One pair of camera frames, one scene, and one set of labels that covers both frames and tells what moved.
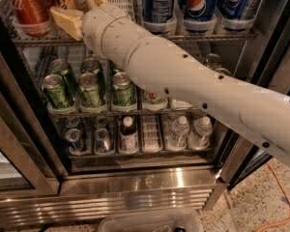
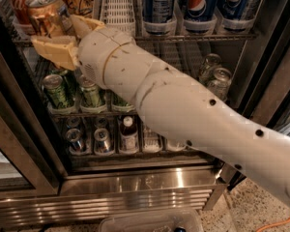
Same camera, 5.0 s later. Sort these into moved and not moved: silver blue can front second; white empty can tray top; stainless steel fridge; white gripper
Moved: white gripper
Not moved: stainless steel fridge; silver blue can front second; white empty can tray top
